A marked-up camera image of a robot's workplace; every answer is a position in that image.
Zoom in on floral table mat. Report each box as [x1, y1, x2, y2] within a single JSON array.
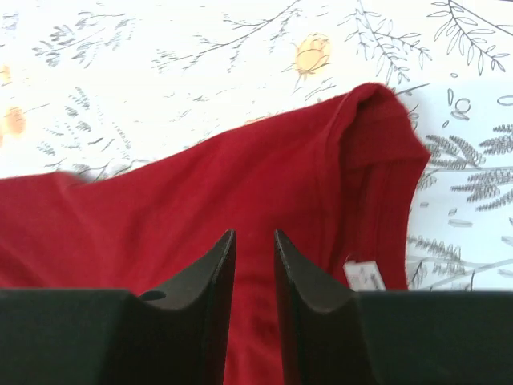
[[1, 1, 512, 290]]

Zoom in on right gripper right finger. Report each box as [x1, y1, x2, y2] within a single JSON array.
[[274, 230, 512, 384]]

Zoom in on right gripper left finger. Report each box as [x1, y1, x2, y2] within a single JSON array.
[[1, 230, 236, 385]]

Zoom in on red t shirt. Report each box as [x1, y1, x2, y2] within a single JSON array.
[[1, 83, 430, 384]]

